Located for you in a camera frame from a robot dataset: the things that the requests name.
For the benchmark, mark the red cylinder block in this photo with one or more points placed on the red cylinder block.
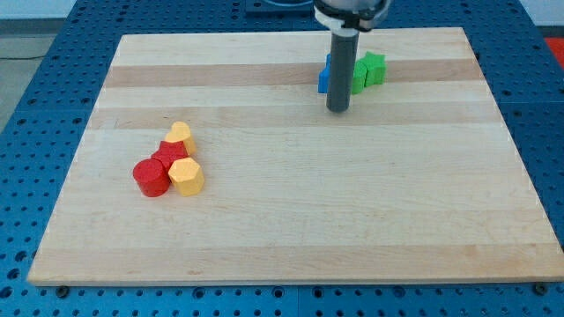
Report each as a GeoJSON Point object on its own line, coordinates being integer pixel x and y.
{"type": "Point", "coordinates": [151, 177]}

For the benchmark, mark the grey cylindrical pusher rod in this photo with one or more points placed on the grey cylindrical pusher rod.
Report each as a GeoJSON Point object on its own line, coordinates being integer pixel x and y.
{"type": "Point", "coordinates": [343, 52]}

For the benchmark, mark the yellow hexagon block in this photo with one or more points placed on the yellow hexagon block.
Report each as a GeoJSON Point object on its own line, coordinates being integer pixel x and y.
{"type": "Point", "coordinates": [187, 176]}

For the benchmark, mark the blue block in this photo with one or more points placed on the blue block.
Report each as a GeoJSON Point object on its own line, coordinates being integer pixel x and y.
{"type": "Point", "coordinates": [324, 76]}

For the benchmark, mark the red star block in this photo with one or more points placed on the red star block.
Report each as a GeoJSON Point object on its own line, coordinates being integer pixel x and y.
{"type": "Point", "coordinates": [169, 152]}

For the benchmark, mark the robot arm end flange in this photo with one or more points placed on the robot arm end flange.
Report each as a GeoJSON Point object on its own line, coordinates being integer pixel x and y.
{"type": "Point", "coordinates": [359, 15]}

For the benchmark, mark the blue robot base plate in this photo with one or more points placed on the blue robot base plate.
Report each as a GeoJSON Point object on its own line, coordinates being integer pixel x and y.
{"type": "Point", "coordinates": [259, 8]}

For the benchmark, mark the wooden board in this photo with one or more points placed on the wooden board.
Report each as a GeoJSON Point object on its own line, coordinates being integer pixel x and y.
{"type": "Point", "coordinates": [418, 182]}

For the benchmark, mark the green star block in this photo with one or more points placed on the green star block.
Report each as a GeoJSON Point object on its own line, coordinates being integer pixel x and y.
{"type": "Point", "coordinates": [376, 68]}

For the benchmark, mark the yellow heart block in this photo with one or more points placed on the yellow heart block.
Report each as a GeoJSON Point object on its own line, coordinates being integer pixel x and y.
{"type": "Point", "coordinates": [180, 132]}

